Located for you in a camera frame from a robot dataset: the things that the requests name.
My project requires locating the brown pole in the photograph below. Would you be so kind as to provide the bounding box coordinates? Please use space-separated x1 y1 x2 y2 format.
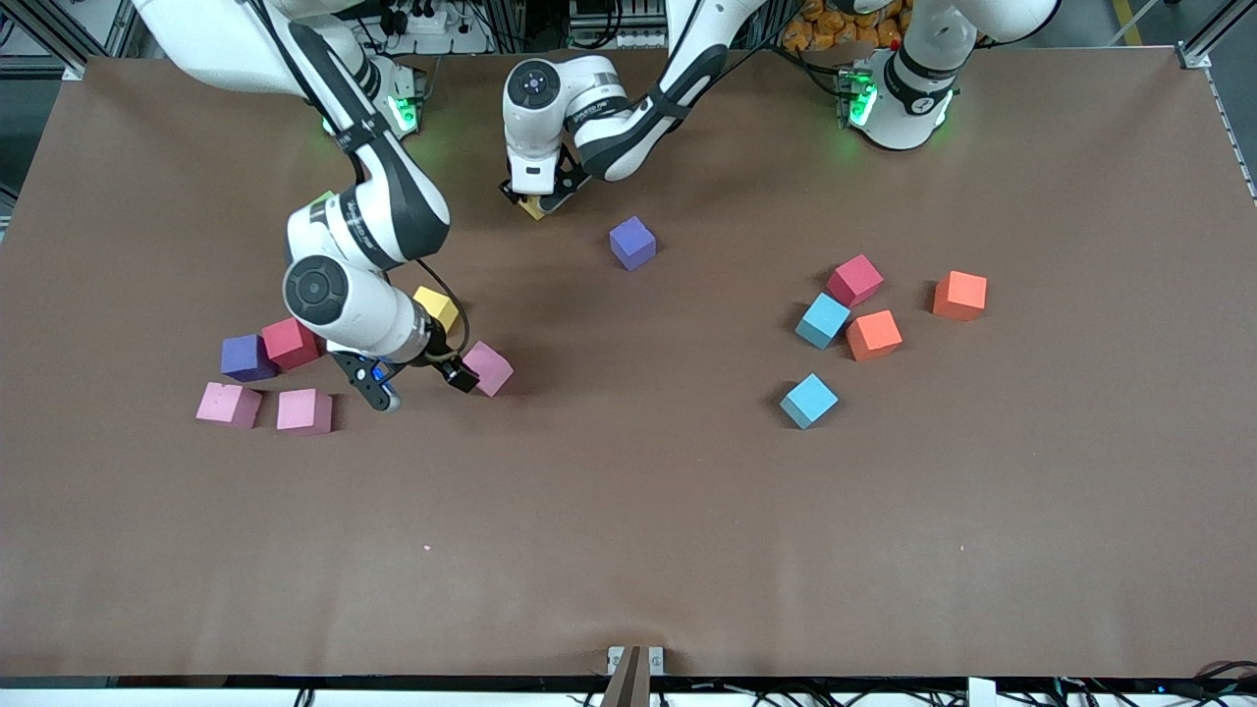
599 645 651 707

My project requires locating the blue foam block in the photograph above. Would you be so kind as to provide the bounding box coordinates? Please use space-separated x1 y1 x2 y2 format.
794 293 852 351
780 373 840 430

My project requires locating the purple foam block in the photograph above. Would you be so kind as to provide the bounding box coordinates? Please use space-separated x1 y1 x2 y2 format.
220 334 278 383
609 216 657 272

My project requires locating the white power strip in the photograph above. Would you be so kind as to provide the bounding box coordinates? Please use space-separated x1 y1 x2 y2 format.
378 0 492 55

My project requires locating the white electrical device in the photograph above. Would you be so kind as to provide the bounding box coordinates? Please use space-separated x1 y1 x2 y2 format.
570 0 669 50

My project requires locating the bag of orange items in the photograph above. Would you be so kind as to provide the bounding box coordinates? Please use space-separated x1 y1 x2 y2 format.
783 0 909 52

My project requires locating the red foam block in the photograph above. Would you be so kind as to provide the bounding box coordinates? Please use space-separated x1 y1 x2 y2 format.
261 316 325 371
826 254 885 308

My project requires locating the aluminium frame profile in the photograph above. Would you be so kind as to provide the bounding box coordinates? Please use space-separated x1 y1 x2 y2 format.
1183 0 1257 60

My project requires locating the pink foam block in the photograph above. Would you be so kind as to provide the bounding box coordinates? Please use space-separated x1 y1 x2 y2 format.
276 388 334 436
462 341 515 398
195 382 264 429

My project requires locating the aluminium table side rail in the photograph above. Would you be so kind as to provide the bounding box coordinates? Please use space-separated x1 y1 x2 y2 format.
1206 71 1257 202

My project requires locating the orange foam block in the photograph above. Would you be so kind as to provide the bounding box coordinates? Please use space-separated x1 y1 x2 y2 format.
846 309 903 362
932 271 988 322

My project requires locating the white metal bracket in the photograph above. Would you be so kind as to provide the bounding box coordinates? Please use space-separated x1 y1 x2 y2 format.
607 645 665 677

